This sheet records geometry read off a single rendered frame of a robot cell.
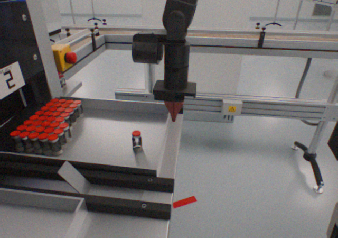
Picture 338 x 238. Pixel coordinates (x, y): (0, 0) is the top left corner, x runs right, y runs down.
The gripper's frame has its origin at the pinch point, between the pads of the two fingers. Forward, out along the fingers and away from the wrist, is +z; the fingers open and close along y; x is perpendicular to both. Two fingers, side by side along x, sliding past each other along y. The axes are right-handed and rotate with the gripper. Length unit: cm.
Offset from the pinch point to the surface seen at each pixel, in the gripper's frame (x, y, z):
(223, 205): -47, -29, 90
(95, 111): -3.9, 23.6, 2.5
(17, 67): 4.0, 37.9, -12.8
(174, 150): 10.3, -1.2, 2.4
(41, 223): 31.4, 18.2, 2.5
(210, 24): -143, -15, -1
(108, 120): 0.3, 18.0, 2.4
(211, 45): -82, -13, 1
